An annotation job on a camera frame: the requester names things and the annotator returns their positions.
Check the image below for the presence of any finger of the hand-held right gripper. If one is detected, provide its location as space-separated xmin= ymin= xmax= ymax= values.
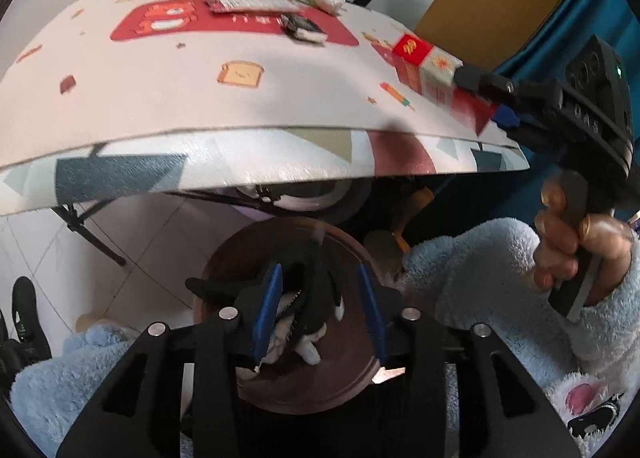
xmin=452 ymin=65 xmax=566 ymax=106
xmin=492 ymin=105 xmax=566 ymax=151

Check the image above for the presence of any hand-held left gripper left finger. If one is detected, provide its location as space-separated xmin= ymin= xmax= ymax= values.
xmin=55 ymin=263 xmax=286 ymax=458

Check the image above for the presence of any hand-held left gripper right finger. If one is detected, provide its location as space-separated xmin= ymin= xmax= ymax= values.
xmin=356 ymin=265 xmax=583 ymax=458

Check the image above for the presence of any black white plush toy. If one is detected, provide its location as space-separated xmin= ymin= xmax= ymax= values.
xmin=185 ymin=243 xmax=346 ymax=374

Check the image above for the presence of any brown round bin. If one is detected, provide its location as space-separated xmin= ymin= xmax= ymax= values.
xmin=192 ymin=217 xmax=396 ymax=414

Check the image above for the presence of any red white box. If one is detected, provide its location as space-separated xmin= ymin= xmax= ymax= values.
xmin=390 ymin=32 xmax=501 ymax=136

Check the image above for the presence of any person's right forearm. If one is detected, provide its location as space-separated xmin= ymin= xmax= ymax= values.
xmin=400 ymin=218 xmax=640 ymax=389

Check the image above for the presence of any person's right hand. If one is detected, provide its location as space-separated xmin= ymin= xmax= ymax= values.
xmin=532 ymin=183 xmax=633 ymax=306

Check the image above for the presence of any blue curtain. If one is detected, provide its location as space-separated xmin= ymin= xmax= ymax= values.
xmin=435 ymin=0 xmax=640 ymax=239

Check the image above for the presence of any small black packet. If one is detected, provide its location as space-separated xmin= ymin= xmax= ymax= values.
xmin=280 ymin=12 xmax=328 ymax=44

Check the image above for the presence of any person's fleece pajama leg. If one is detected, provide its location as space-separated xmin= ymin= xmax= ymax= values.
xmin=10 ymin=322 xmax=196 ymax=458

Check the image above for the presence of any person's printed pajama top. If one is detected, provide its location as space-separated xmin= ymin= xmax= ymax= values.
xmin=542 ymin=368 xmax=638 ymax=454

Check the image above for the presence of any black shoe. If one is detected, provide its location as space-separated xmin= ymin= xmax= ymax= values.
xmin=11 ymin=276 xmax=53 ymax=364

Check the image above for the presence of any red white snack packet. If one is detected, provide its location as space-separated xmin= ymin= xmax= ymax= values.
xmin=202 ymin=0 xmax=297 ymax=14

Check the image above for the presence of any black table frame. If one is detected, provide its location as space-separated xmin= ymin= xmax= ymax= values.
xmin=50 ymin=203 xmax=128 ymax=267

